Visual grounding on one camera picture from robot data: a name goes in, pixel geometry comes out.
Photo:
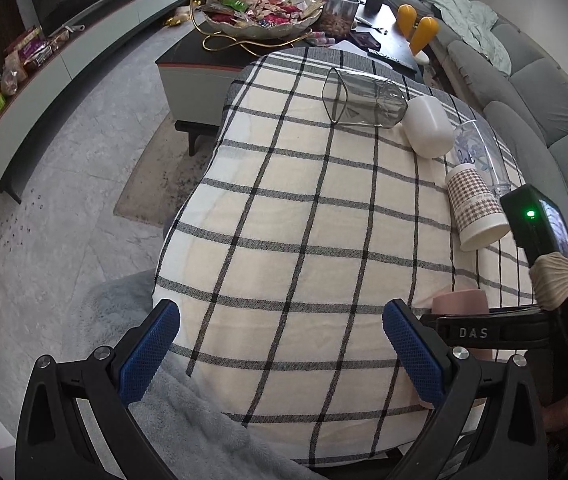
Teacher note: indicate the grey sectional sofa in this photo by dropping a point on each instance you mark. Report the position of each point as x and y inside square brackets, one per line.
[528, 109]

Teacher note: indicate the black remote control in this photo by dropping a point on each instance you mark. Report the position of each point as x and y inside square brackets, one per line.
[393, 62]

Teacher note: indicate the checkered cream table cloth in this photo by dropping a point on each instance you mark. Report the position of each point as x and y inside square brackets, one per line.
[284, 256]

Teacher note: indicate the light green blanket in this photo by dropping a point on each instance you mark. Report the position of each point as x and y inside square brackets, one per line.
[473, 21]

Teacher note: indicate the glass jar of nuts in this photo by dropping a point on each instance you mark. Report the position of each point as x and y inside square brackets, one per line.
[337, 17]

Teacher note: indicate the white paper sheets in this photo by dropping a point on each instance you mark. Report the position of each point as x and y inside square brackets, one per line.
[347, 46]

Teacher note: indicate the brown patterned paper cup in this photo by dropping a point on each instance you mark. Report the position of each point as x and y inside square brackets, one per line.
[477, 213]

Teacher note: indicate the black coffee table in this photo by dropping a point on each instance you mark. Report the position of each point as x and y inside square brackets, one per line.
[197, 71]

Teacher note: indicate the pink plastic cup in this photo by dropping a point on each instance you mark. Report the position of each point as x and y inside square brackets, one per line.
[465, 302]

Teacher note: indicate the black cup on table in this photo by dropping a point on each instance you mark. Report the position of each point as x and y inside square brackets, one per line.
[372, 7]

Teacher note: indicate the grey knitted blanket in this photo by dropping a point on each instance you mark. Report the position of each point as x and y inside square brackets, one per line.
[191, 436]

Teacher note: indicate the clear plastic tumbler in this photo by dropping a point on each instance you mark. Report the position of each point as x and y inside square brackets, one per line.
[474, 144]

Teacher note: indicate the two-tier candy bowl stand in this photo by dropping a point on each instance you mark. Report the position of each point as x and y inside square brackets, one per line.
[255, 25]

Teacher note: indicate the white ceramic cup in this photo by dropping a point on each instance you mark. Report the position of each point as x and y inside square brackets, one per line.
[427, 128]

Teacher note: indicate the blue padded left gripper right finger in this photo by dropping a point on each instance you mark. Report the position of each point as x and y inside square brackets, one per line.
[509, 441]

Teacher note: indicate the snack bags on cabinet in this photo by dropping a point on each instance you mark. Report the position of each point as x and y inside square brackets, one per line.
[27, 54]

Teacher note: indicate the white low tv cabinet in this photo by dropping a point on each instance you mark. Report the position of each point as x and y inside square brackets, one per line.
[105, 29]

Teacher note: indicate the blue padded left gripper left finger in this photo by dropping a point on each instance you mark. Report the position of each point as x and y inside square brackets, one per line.
[52, 440]

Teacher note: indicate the clear grey square glass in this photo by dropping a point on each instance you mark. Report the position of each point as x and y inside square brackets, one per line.
[353, 98]

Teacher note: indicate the beige floor rug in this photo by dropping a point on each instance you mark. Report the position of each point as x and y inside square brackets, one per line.
[164, 175]

